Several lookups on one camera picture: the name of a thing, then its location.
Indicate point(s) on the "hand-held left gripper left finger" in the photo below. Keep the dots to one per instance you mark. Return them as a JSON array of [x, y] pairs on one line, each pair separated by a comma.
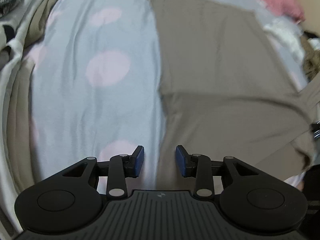
[[140, 161]]

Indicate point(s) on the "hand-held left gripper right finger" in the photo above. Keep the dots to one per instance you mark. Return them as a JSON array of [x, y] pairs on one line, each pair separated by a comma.
[[180, 161]]

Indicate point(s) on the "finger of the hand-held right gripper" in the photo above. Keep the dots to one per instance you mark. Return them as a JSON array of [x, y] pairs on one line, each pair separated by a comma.
[[316, 131]]

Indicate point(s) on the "taupe garment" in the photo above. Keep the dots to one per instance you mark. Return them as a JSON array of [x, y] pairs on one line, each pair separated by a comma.
[[225, 80]]

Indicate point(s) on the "brown patterned cloth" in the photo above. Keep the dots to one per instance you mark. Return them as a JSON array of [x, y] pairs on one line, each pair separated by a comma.
[[312, 65]]

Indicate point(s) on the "polka dot bedsheet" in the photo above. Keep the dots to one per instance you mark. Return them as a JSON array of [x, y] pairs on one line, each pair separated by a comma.
[[87, 105]]

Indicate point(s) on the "white crumpled cloth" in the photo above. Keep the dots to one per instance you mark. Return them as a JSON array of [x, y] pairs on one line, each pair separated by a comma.
[[287, 36]]

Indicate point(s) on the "beige padded headboard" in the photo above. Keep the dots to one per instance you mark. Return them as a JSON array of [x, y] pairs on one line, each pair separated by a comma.
[[312, 12]]

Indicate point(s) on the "large beige cloth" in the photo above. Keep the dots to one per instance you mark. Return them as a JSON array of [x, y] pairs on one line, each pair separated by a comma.
[[17, 117]]

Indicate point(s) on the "beige folded garment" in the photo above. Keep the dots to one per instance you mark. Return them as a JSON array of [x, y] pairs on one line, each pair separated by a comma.
[[40, 22]]

